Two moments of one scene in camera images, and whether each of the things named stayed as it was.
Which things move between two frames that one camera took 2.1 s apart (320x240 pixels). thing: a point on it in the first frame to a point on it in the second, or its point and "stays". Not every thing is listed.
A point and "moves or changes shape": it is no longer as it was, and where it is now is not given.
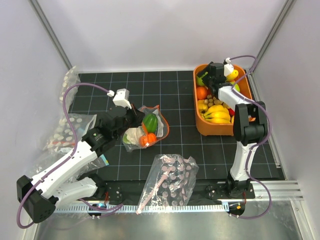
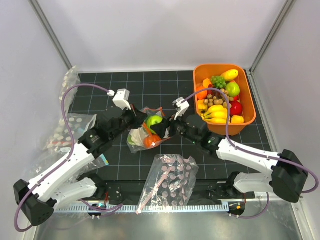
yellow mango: x=232 y=76 stays
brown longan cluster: x=212 y=101 stays
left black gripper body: x=131 y=121 stays
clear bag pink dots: x=170 y=182 stays
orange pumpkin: x=145 y=140 moves or changes shape
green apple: x=199 y=80 to x=153 y=120
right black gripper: x=207 y=69 to x=166 y=122
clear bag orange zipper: x=154 y=127 moves or changes shape
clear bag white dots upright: x=71 y=78 stays
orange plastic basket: x=214 y=116 stays
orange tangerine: x=202 y=92 stays
